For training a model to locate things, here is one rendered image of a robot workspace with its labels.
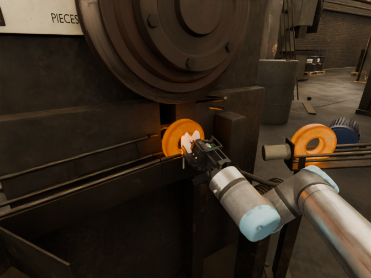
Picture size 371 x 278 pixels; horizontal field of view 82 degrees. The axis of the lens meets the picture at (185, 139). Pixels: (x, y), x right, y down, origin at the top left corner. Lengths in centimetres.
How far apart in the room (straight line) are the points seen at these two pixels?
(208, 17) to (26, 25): 42
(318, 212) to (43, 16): 75
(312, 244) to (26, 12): 158
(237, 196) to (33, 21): 63
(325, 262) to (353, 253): 103
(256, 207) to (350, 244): 17
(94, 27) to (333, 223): 61
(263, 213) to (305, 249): 100
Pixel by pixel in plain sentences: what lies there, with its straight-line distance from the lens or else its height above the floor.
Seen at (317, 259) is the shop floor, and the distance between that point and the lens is 147.
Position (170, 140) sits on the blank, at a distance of 68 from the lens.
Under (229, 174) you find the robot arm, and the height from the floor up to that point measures 74.
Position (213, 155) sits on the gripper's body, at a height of 76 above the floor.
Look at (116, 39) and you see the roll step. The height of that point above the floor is 104.
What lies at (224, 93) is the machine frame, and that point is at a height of 87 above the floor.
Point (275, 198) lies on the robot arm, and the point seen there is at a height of 67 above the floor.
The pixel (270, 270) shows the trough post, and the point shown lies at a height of 1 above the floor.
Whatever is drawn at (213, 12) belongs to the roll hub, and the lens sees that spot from 56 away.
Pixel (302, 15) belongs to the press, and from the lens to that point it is 849.
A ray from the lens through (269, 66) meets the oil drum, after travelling 326.
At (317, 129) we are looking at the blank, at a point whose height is 77.
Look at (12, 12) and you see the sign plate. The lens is 67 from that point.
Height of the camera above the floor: 103
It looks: 23 degrees down
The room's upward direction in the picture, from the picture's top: straight up
